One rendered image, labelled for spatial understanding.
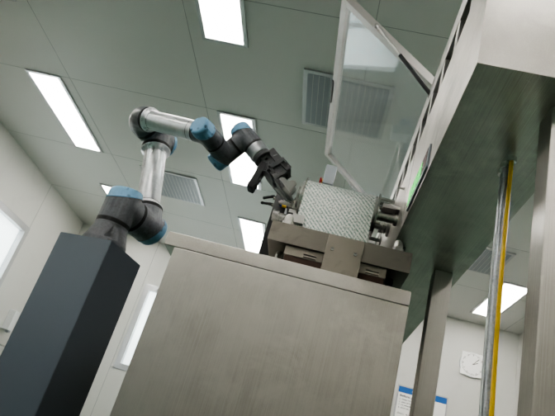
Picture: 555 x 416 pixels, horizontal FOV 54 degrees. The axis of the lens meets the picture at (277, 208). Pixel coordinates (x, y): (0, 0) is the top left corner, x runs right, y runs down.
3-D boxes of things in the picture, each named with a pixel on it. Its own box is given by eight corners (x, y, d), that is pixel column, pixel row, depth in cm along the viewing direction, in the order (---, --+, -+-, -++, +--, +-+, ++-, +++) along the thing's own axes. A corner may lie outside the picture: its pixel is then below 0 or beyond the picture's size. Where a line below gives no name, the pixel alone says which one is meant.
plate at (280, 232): (268, 258, 167) (274, 241, 169) (398, 291, 162) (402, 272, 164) (267, 238, 153) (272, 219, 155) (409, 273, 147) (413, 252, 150)
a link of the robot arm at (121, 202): (88, 214, 184) (105, 180, 190) (115, 232, 194) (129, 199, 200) (114, 215, 178) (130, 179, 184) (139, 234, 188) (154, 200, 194)
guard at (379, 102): (329, 153, 297) (329, 153, 297) (387, 222, 278) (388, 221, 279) (348, 4, 203) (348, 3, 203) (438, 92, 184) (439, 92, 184)
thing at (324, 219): (286, 252, 172) (301, 201, 180) (360, 270, 169) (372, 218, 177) (286, 251, 172) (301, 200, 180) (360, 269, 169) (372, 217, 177)
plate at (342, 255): (320, 272, 148) (329, 236, 152) (355, 281, 147) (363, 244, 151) (320, 269, 146) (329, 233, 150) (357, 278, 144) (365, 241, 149)
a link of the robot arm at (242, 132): (231, 139, 204) (249, 125, 204) (248, 159, 200) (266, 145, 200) (225, 130, 197) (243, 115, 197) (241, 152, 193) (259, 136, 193)
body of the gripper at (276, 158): (292, 167, 188) (272, 144, 192) (272, 180, 186) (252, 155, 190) (292, 178, 195) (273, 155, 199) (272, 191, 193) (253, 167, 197)
